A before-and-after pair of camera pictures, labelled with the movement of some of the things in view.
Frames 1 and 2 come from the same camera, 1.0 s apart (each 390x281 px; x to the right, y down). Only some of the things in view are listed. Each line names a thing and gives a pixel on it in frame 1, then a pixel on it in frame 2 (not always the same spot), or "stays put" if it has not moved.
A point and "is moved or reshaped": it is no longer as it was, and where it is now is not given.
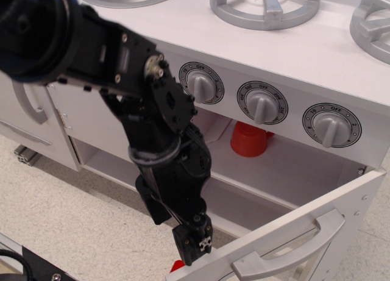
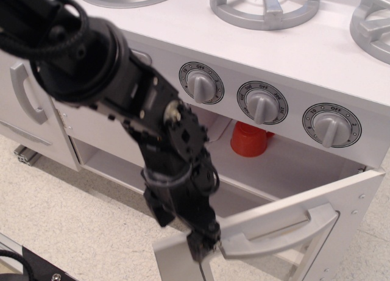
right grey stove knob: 332,125 stays put
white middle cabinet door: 89,116 stays put
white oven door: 343,258 is moved or reshaped
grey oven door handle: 258,265 → 322,217
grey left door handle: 37,114 stays put
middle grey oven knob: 263,102 stays put
